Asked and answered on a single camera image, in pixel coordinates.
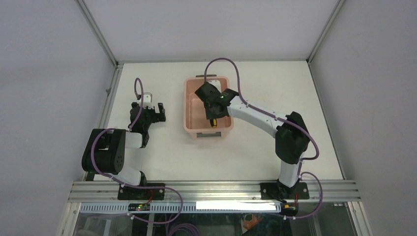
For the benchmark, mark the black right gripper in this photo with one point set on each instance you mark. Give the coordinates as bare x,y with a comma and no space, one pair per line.
210,115

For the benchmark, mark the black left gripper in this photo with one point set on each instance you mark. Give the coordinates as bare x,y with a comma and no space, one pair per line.
159,117

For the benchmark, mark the yellow black screwdriver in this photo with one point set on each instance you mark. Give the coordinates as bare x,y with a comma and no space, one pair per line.
213,123

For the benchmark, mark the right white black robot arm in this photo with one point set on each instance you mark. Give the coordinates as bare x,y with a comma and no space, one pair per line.
290,134

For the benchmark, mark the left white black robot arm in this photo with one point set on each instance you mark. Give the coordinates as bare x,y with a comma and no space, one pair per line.
105,150

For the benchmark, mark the pink plastic bin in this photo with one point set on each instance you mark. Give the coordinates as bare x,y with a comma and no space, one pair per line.
194,116

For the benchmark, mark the orange object under table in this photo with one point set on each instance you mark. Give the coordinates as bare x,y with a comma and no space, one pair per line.
249,221

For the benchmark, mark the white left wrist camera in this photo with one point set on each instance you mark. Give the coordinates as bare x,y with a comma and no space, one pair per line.
147,100

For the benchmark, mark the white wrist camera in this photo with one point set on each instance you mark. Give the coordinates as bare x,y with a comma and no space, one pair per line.
147,100
215,83

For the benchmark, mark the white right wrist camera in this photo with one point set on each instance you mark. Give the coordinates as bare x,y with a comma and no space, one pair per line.
215,83

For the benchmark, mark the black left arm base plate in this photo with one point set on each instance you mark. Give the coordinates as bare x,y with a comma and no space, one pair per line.
157,192

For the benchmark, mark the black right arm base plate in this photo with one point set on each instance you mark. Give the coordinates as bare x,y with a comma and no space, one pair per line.
276,191

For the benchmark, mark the grey slotted cable duct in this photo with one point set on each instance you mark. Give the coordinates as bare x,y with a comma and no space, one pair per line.
197,207

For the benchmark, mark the aluminium mounting rail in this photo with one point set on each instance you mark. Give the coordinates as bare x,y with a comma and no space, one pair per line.
329,191

